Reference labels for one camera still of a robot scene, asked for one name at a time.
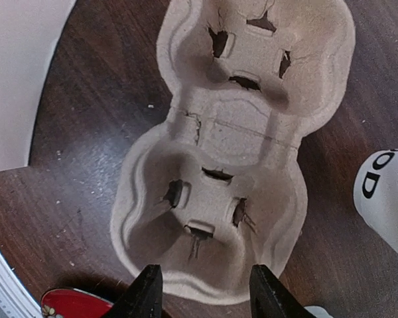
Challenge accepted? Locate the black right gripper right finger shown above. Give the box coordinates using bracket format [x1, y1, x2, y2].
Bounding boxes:
[249, 264, 315, 318]

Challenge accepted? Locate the red floral plate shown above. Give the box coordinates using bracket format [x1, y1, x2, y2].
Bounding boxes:
[40, 288, 113, 318]

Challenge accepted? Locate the brown pulp cup carrier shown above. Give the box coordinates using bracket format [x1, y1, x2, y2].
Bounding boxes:
[110, 1, 355, 305]

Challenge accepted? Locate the aluminium front rail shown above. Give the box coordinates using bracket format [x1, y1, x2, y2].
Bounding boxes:
[0, 252, 42, 317]

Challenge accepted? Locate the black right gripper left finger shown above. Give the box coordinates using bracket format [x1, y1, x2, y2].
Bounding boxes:
[105, 264, 163, 318]

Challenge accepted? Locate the blue checkered paper bag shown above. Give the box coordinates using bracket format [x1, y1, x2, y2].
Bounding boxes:
[0, 1, 75, 172]

